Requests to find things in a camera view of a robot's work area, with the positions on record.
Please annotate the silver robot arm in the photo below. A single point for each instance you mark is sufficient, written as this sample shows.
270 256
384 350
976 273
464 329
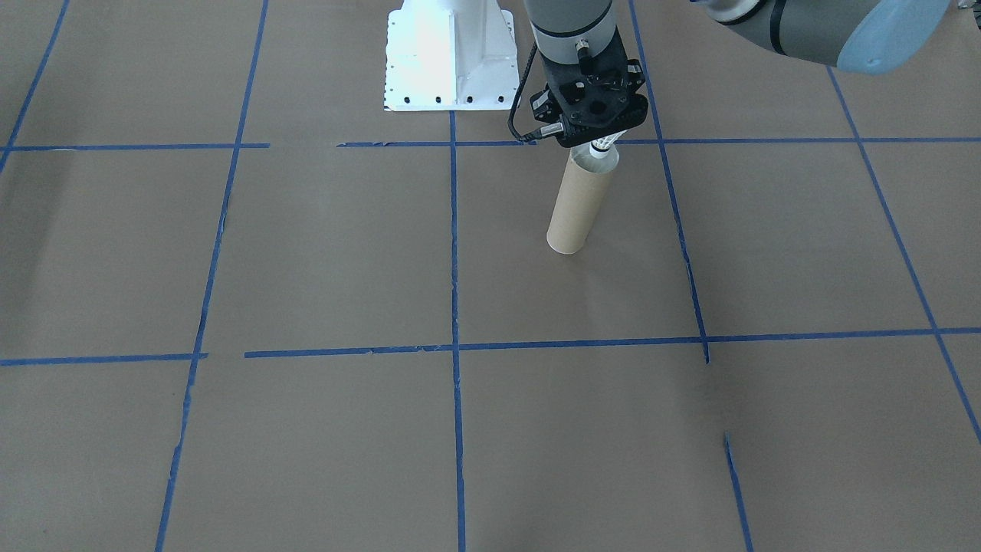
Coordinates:
805 31

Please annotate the brown cardboard tube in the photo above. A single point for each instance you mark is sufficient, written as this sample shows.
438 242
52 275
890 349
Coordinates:
579 207

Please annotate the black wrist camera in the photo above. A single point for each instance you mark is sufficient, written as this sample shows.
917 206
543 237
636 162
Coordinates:
546 107

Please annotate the white column on base plate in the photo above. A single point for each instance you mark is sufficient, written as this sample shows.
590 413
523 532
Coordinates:
452 54

